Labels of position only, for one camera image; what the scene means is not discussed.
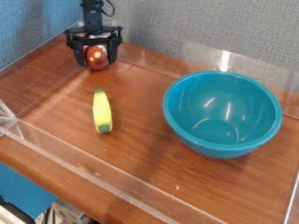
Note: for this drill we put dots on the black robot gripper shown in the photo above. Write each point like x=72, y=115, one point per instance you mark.
x=94, y=33

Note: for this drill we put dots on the clear acrylic table barrier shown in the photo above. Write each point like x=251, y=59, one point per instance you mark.
x=135, y=175

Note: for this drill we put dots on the brown toy mushroom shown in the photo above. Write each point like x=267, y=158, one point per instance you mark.
x=96, y=57

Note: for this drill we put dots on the blue plastic bowl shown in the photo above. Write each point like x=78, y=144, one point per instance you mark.
x=223, y=113

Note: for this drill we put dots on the yellow toy corn cob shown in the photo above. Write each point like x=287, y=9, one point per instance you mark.
x=102, y=111

